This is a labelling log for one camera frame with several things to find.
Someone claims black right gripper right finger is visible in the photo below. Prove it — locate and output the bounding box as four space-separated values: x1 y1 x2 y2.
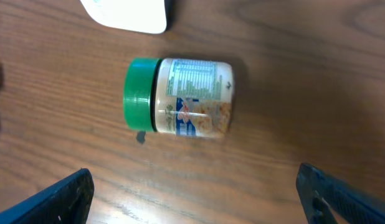
296 163 385 224

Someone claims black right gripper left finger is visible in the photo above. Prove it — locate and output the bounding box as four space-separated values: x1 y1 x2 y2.
0 168 94 223

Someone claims green lid glass jar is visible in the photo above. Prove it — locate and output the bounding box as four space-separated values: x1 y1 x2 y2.
123 58 234 138

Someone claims white barcode scanner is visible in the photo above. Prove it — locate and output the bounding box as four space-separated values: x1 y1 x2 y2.
80 0 172 34

